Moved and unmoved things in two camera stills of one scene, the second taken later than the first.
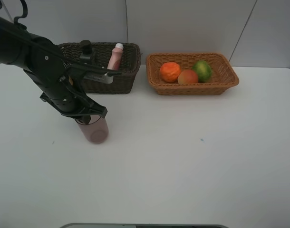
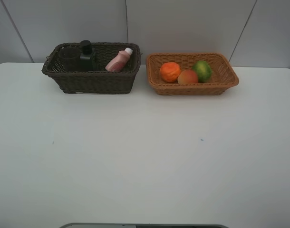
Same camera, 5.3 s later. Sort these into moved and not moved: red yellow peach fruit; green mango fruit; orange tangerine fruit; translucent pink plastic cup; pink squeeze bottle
Moved: translucent pink plastic cup; pink squeeze bottle
Not moved: green mango fruit; red yellow peach fruit; orange tangerine fruit
